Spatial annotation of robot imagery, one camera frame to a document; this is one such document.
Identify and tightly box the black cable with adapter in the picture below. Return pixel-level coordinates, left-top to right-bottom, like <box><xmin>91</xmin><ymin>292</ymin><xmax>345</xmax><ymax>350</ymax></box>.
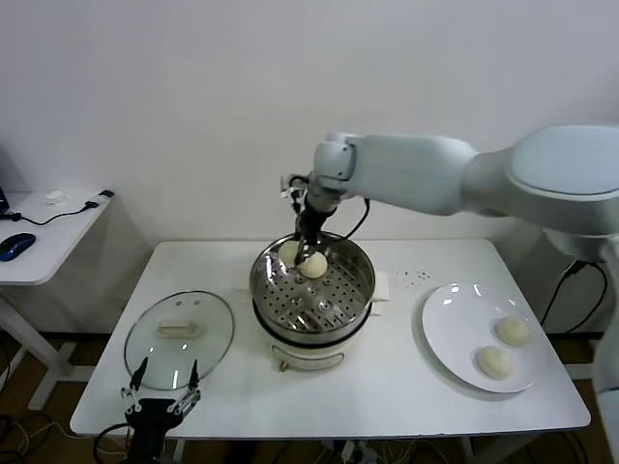
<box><xmin>0</xmin><ymin>190</ymin><xmax>116</xmax><ymax>227</ymax></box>

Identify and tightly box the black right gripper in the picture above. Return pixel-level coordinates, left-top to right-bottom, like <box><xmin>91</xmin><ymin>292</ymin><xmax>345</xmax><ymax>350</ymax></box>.
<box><xmin>295</xmin><ymin>205</ymin><xmax>335</xmax><ymax>266</ymax></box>

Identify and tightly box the cream electric cooker base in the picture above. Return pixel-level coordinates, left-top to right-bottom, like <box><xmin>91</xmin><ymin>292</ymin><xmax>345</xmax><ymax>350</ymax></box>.
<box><xmin>235</xmin><ymin>263</ymin><xmax>391</xmax><ymax>374</ymax></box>

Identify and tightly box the black laptop computer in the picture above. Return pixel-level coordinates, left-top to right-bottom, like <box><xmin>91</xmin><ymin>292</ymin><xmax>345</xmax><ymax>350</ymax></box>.
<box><xmin>0</xmin><ymin>144</ymin><xmax>12</xmax><ymax>217</ymax></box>

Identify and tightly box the white round plate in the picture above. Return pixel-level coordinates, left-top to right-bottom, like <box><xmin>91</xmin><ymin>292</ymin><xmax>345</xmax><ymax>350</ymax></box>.
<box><xmin>420</xmin><ymin>282</ymin><xmax>547</xmax><ymax>393</ymax></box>

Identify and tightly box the glass lid with cream handle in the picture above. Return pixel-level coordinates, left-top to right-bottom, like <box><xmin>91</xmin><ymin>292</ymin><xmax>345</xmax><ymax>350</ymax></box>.
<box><xmin>123</xmin><ymin>290</ymin><xmax>236</xmax><ymax>392</ymax></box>

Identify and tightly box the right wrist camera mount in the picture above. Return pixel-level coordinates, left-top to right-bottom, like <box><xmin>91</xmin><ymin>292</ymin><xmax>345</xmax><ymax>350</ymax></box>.
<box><xmin>279</xmin><ymin>171</ymin><xmax>310</xmax><ymax>200</ymax></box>

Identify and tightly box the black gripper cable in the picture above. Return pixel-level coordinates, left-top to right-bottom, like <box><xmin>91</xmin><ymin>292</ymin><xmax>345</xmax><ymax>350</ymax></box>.
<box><xmin>93</xmin><ymin>422</ymin><xmax>133</xmax><ymax>463</ymax></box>
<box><xmin>333</xmin><ymin>197</ymin><xmax>371</xmax><ymax>243</ymax></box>

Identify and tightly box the white side desk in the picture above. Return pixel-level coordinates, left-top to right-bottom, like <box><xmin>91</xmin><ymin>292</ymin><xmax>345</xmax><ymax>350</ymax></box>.
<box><xmin>0</xmin><ymin>192</ymin><xmax>117</xmax><ymax>412</ymax></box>

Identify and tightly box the blue computer mouse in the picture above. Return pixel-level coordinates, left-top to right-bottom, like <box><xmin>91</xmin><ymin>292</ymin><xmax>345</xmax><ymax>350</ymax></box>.
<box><xmin>0</xmin><ymin>233</ymin><xmax>38</xmax><ymax>264</ymax></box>

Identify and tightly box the white power strip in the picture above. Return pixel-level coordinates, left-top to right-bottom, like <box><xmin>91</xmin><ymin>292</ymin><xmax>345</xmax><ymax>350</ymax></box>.
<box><xmin>338</xmin><ymin>440</ymin><xmax>383</xmax><ymax>464</ymax></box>

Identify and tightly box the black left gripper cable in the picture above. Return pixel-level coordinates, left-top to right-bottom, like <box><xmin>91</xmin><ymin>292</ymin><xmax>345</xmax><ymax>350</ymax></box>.
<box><xmin>93</xmin><ymin>422</ymin><xmax>133</xmax><ymax>463</ymax></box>

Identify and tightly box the white steamed baozi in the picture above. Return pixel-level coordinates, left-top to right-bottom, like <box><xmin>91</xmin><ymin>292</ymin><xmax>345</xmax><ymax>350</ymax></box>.
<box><xmin>493</xmin><ymin>316</ymin><xmax>532</xmax><ymax>347</ymax></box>
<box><xmin>295</xmin><ymin>253</ymin><xmax>329</xmax><ymax>280</ymax></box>
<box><xmin>476</xmin><ymin>345</ymin><xmax>514</xmax><ymax>381</ymax></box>
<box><xmin>279</xmin><ymin>241</ymin><xmax>304</xmax><ymax>266</ymax></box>

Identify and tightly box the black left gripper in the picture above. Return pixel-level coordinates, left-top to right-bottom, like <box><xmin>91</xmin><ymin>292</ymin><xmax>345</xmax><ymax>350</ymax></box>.
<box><xmin>119</xmin><ymin>357</ymin><xmax>202</xmax><ymax>464</ymax></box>

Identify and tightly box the stainless steel steamer basket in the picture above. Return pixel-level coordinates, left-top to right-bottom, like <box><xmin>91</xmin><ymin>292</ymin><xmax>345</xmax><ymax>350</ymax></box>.
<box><xmin>250</xmin><ymin>231</ymin><xmax>377</xmax><ymax>339</ymax></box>

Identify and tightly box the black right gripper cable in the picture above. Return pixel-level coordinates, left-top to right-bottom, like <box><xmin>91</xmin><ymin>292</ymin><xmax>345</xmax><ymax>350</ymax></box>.
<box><xmin>333</xmin><ymin>197</ymin><xmax>371</xmax><ymax>243</ymax></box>

